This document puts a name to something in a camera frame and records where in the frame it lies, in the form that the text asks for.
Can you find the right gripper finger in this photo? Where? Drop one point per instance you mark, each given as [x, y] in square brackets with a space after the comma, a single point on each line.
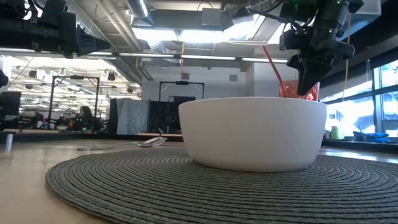
[311, 77]

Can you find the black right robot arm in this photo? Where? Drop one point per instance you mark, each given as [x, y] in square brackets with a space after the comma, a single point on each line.
[298, 9]

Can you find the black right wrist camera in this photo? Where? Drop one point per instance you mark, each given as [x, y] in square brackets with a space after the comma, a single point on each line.
[290, 40]

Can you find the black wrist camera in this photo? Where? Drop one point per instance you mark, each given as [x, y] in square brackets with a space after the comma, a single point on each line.
[49, 7]
[290, 40]

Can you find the silver metal spoon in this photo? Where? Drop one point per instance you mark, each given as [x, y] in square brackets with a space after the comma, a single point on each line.
[149, 143]

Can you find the black partition panel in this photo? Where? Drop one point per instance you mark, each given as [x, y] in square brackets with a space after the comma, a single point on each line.
[163, 116]

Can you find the person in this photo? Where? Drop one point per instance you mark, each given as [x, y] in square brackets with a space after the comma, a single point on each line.
[85, 113]

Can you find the black table frame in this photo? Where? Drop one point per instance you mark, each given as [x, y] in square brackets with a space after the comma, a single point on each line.
[62, 137]

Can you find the black hanging spotlight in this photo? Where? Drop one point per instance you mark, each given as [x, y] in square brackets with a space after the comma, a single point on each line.
[32, 73]
[111, 76]

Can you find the grey round woven placemat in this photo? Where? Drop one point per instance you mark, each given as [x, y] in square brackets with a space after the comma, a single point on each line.
[155, 186]

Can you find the white bowl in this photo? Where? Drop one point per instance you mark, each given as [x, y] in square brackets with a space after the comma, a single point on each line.
[248, 133]

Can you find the black monitor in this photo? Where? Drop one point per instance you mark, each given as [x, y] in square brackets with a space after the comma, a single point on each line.
[9, 104]

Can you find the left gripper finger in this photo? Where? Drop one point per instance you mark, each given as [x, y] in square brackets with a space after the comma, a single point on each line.
[90, 43]

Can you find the blue cloth bundle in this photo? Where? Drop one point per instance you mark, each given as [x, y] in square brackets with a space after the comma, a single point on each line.
[373, 137]

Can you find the grey wall vent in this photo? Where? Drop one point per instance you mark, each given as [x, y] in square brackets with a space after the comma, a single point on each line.
[234, 77]
[185, 76]

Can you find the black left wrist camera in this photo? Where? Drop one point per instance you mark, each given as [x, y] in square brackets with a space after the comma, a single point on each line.
[49, 7]

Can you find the silver metal post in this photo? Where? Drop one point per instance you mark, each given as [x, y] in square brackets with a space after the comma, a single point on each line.
[9, 141]

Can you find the red drinking straw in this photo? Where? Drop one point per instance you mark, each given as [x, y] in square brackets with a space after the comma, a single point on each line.
[273, 70]

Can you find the yellow-green roll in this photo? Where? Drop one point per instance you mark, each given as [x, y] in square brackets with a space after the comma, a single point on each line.
[335, 133]

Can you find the black gantry frame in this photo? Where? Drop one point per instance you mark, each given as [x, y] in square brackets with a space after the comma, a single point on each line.
[182, 82]
[76, 77]

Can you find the grey partition panel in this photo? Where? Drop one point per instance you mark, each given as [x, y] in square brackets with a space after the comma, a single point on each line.
[130, 116]

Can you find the black window frame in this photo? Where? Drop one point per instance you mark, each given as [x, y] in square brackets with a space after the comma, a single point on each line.
[377, 102]

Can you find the long ceiling light strip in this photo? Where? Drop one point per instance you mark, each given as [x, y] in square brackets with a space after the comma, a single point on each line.
[149, 55]

